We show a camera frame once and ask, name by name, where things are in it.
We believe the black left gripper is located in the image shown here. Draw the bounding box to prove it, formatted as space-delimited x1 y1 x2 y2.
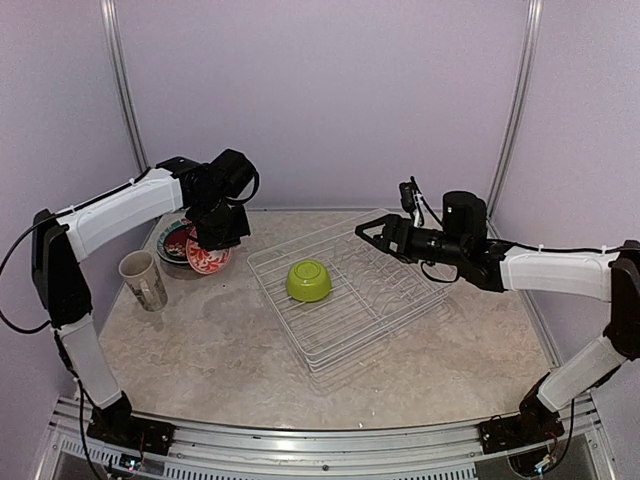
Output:
192 193 252 251

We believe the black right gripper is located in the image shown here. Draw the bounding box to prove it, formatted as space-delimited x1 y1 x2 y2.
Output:
357 212 468 266

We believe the red white floral bowl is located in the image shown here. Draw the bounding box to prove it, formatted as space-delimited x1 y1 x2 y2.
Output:
186 239 231 275

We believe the small black plate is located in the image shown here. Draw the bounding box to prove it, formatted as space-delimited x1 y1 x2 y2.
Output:
161 225 191 263

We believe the white red teal plate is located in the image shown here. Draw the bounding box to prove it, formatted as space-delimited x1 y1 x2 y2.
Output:
156 218 191 265

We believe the tall patterned mug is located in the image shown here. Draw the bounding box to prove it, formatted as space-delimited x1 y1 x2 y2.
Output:
118 250 168 312

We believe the lime green bowl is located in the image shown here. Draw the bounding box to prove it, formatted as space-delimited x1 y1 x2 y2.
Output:
286 259 332 303

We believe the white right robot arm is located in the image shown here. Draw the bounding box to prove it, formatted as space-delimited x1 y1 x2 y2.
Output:
355 214 639 444

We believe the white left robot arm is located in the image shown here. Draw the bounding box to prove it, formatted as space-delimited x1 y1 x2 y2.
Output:
9 149 260 445

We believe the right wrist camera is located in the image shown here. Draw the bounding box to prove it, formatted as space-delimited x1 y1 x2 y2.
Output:
399 176 425 228

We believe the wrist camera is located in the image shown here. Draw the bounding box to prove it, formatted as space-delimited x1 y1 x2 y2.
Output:
208 149 260 205
399 176 425 228

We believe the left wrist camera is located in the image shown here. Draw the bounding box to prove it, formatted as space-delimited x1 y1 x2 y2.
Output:
208 149 260 205

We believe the white wire dish rack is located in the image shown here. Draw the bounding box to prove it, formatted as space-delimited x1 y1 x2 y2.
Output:
248 209 455 388

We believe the front aluminium rail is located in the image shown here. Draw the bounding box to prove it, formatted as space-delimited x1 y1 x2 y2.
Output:
33 396 618 479

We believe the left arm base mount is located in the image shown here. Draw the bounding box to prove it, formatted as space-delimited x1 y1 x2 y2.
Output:
87 391 176 456

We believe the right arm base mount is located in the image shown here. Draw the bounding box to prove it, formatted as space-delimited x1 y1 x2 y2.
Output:
478 386 565 454

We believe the left aluminium frame post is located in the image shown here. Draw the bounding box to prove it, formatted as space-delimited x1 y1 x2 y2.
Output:
99 0 149 172

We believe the aluminium frame post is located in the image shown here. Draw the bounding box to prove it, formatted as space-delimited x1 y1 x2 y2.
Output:
99 0 149 172
487 0 544 221

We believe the right aluminium frame post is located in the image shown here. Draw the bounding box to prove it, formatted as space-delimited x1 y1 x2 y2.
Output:
487 0 544 221

